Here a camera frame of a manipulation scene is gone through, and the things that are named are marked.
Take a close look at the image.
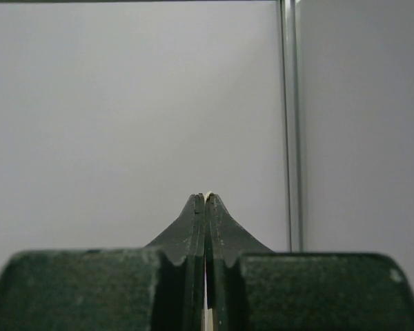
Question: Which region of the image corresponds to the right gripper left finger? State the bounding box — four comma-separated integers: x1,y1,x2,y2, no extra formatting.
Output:
0,194,205,330

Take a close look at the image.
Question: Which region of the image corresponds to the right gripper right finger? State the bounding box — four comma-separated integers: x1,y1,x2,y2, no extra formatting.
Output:
205,194,414,330

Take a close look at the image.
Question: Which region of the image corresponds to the right aluminium frame post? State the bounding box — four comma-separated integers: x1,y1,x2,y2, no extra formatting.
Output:
279,1,304,252

